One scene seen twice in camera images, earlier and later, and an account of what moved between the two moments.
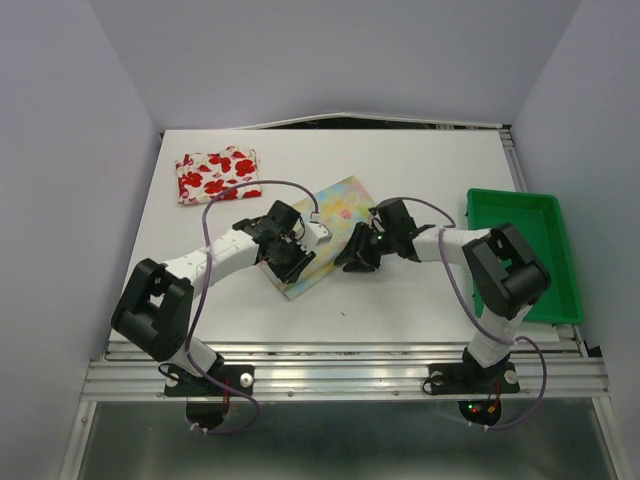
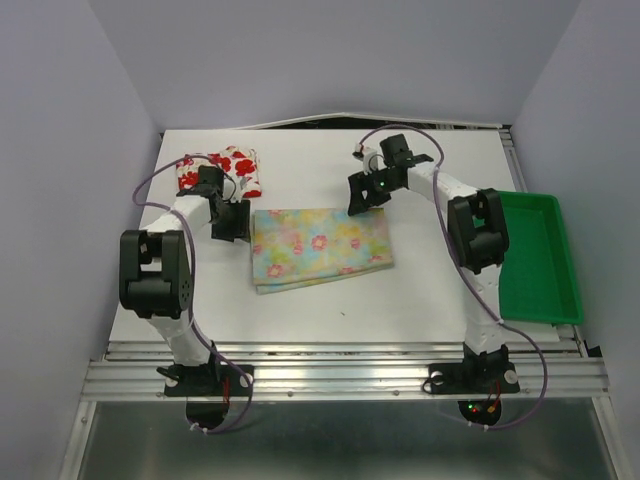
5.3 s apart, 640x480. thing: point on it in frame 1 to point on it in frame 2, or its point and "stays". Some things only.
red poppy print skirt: (201, 176) stays
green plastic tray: (537, 219) stays
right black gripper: (359, 259) to (357, 202)
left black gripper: (292, 273) to (241, 226)
